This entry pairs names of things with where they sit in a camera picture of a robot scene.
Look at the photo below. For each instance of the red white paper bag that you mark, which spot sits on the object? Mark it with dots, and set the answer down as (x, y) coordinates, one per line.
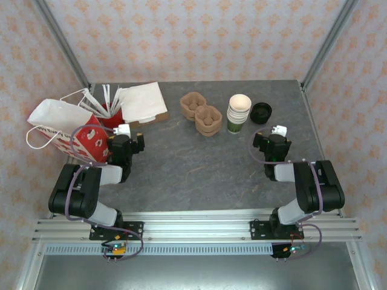
(60, 116)

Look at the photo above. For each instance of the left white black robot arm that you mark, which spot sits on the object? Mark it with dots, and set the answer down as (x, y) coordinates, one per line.
(81, 193)

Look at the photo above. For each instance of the paper coffee cup stack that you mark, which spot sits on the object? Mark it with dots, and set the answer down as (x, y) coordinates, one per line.
(239, 104)

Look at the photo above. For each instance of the red straw holder cup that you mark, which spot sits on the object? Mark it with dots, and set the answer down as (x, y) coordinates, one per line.
(113, 119)

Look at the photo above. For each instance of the black plastic lid stack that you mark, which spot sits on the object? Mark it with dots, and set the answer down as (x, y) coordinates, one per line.
(260, 112)

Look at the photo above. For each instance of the brown cardboard napkin box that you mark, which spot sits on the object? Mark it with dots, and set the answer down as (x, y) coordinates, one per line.
(160, 116)

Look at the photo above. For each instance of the white napkin stack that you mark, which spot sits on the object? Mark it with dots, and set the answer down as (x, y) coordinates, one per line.
(142, 99)

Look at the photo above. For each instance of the small green circuit board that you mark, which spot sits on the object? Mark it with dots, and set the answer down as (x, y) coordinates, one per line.
(294, 249)
(116, 249)

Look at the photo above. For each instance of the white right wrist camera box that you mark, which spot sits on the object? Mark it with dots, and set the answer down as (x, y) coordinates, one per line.
(279, 130)

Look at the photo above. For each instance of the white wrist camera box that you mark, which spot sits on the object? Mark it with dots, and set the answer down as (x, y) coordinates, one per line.
(123, 130)
(279, 130)

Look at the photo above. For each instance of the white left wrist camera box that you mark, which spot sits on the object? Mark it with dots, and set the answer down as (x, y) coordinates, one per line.
(123, 130)

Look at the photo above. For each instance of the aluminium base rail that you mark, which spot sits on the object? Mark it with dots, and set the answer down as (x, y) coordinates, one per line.
(196, 225)

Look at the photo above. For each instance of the aluminium frame post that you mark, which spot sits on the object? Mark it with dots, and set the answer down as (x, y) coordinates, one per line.
(329, 39)
(62, 39)

